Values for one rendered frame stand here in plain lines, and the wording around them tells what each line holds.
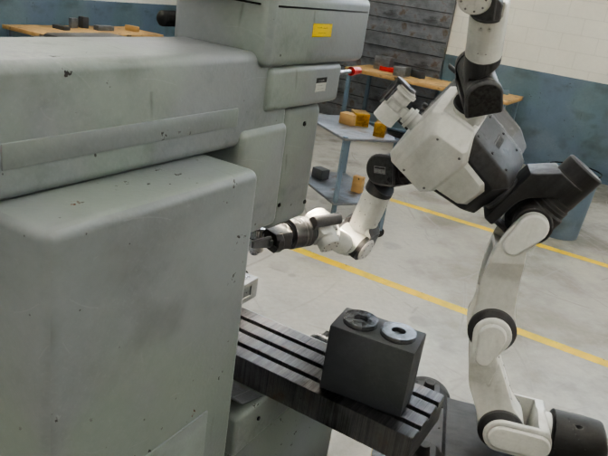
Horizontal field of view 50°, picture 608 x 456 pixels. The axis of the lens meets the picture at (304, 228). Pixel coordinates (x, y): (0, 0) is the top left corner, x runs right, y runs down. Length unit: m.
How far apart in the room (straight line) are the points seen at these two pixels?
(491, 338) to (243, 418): 0.77
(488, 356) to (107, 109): 1.37
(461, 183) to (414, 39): 7.69
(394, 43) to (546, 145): 2.50
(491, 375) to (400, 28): 7.82
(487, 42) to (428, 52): 7.77
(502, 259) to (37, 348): 1.32
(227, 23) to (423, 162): 0.70
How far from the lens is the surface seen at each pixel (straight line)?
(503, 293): 2.02
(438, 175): 1.86
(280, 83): 1.48
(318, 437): 2.36
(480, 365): 2.08
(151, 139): 1.19
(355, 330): 1.64
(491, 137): 1.87
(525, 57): 9.13
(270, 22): 1.40
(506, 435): 2.20
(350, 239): 2.10
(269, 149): 1.50
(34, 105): 1.02
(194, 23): 1.51
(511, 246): 1.92
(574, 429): 2.27
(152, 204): 1.06
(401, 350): 1.61
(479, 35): 1.65
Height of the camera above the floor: 1.92
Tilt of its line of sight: 21 degrees down
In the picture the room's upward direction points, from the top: 8 degrees clockwise
